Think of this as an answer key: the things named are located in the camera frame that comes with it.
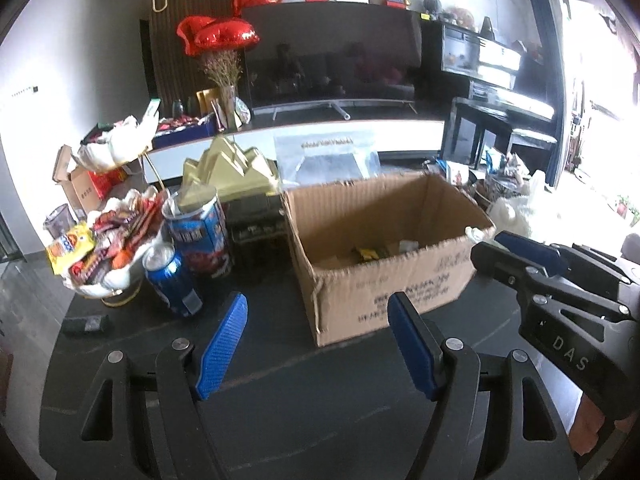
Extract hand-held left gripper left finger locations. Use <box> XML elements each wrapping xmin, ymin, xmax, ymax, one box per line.
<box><xmin>40</xmin><ymin>291</ymin><xmax>248</xmax><ymax>480</ymax></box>

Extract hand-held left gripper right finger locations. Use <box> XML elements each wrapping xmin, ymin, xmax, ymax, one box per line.
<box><xmin>387</xmin><ymin>292</ymin><xmax>581</xmax><ymax>480</ymax></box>

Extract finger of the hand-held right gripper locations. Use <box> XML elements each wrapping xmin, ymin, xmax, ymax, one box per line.
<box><xmin>494</xmin><ymin>230</ymin><xmax>631</xmax><ymax>301</ymax></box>
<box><xmin>470</xmin><ymin>241</ymin><xmax>626</xmax><ymax>320</ymax></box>

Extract brown cardboard box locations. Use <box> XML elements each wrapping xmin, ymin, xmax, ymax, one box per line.
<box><xmin>281</xmin><ymin>172</ymin><xmax>497</xmax><ymax>348</ymax></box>

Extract dark green yellow snack packet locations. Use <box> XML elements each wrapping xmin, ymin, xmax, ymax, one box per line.
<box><xmin>352</xmin><ymin>246</ymin><xmax>396</xmax><ymax>263</ymax></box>

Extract blue box of snacks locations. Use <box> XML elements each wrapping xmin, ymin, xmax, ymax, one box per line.
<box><xmin>152</xmin><ymin>114</ymin><xmax>218</xmax><ymax>150</ymax></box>

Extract person's right hand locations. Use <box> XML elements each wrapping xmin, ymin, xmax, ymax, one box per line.
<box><xmin>575</xmin><ymin>392</ymin><xmax>638</xmax><ymax>456</ymax></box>

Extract patterned bowl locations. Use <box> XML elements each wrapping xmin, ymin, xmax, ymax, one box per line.
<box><xmin>470</xmin><ymin>152</ymin><xmax>531</xmax><ymax>206</ymax></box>

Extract blue soda can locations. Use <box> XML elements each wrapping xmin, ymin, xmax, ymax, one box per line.
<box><xmin>142</xmin><ymin>242</ymin><xmax>203</xmax><ymax>317</ymax></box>

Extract small white packet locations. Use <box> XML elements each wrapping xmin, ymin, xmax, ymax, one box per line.
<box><xmin>445</xmin><ymin>160</ymin><xmax>471</xmax><ymax>186</ymax></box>

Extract potted plant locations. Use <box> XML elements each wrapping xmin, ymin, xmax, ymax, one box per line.
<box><xmin>615</xmin><ymin>195</ymin><xmax>640</xmax><ymax>226</ymax></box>

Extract red and blue canister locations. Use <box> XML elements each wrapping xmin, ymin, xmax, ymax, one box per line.
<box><xmin>162</xmin><ymin>185</ymin><xmax>233</xmax><ymax>278</ymax></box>

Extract dark storage box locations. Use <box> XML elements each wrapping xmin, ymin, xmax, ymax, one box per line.
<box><xmin>225</xmin><ymin>192</ymin><xmax>288</xmax><ymax>266</ymax></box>

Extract black remote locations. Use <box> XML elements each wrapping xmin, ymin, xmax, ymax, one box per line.
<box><xmin>62</xmin><ymin>315</ymin><xmax>111</xmax><ymax>335</ymax></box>

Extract pile of red snack packets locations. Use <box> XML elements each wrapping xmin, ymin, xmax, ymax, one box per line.
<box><xmin>67</xmin><ymin>195</ymin><xmax>163</xmax><ymax>286</ymax></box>

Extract white television cabinet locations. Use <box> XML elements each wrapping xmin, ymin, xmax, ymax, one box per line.
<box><xmin>145</xmin><ymin>119</ymin><xmax>446</xmax><ymax>183</ymax></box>

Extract yellow green folded paper pile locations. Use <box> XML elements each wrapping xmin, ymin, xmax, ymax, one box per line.
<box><xmin>181</xmin><ymin>136</ymin><xmax>281</xmax><ymax>201</ymax></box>

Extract yellow snack bag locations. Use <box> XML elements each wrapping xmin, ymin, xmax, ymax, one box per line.
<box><xmin>46</xmin><ymin>224</ymin><xmax>97</xmax><ymax>276</ymax></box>

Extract black piano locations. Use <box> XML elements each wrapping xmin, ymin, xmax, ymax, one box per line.
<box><xmin>420</xmin><ymin>20</ymin><xmax>561</xmax><ymax>171</ymax></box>

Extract clear plastic bag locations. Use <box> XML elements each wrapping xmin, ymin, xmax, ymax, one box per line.
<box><xmin>274</xmin><ymin>129</ymin><xmax>382</xmax><ymax>192</ymax></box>

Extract clear plastic cup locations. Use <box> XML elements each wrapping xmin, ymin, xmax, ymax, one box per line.
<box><xmin>44</xmin><ymin>204</ymin><xmax>76</xmax><ymax>241</ymax></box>

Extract small open cardboard box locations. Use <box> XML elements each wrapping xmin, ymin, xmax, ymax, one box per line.
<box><xmin>54</xmin><ymin>145</ymin><xmax>128</xmax><ymax>213</ymax></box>

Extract white tiered snack stand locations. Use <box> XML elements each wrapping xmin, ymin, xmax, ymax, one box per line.
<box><xmin>62</xmin><ymin>115</ymin><xmax>173</xmax><ymax>307</ymax></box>

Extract glass vase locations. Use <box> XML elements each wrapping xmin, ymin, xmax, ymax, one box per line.
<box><xmin>217</xmin><ymin>85</ymin><xmax>243</xmax><ymax>133</ymax></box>

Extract black television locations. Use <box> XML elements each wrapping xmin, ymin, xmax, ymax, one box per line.
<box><xmin>241</xmin><ymin>2</ymin><xmax>422</xmax><ymax>121</ymax></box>

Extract dried flower bouquet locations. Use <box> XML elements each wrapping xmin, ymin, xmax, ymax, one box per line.
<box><xmin>200</xmin><ymin>50</ymin><xmax>246</xmax><ymax>88</ymax></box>

